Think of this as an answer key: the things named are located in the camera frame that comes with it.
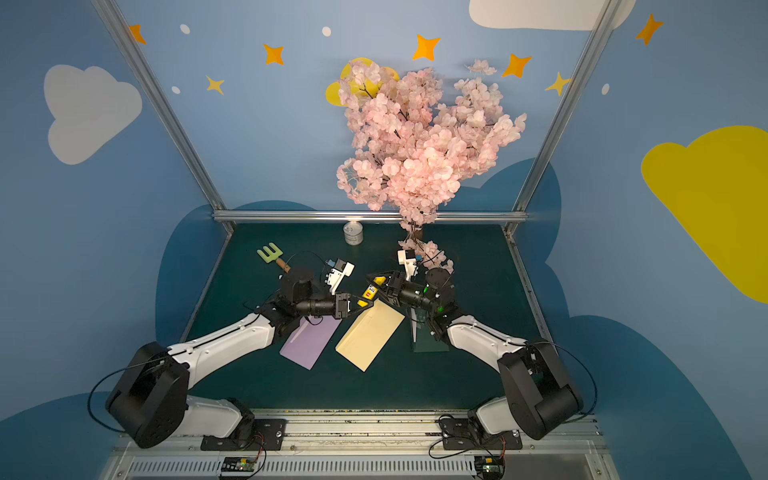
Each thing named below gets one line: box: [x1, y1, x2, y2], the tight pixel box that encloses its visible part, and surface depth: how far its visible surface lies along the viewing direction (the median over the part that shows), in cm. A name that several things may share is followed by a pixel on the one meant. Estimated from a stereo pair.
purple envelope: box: [279, 315, 342, 371], surface depth 90 cm
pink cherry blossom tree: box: [336, 59, 527, 273], surface depth 73 cm
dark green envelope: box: [411, 308, 450, 353], surface depth 93 cm
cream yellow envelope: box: [335, 298, 406, 372], surface depth 93 cm
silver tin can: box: [343, 220, 364, 246], surface depth 117 cm
